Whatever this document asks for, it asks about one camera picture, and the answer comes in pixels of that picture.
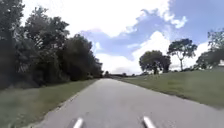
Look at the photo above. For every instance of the robot's own part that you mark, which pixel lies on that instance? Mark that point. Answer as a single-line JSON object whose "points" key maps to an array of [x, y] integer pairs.
{"points": [[78, 123], [149, 122]]}

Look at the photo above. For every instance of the grass verge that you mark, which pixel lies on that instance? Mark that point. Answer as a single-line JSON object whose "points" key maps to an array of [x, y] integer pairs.
{"points": [[30, 103]]}

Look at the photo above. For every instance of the grey asphalt path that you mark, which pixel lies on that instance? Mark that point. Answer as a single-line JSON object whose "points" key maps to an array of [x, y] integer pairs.
{"points": [[116, 103]]}

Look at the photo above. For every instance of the grass slope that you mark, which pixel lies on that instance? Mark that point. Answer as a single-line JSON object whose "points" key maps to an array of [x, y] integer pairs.
{"points": [[186, 85]]}

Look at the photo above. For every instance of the row of trees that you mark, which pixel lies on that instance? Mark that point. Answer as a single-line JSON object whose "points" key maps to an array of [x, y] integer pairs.
{"points": [[181, 55]]}

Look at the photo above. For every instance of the wood of dense trees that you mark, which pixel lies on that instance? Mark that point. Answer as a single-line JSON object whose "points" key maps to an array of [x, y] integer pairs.
{"points": [[43, 53]]}

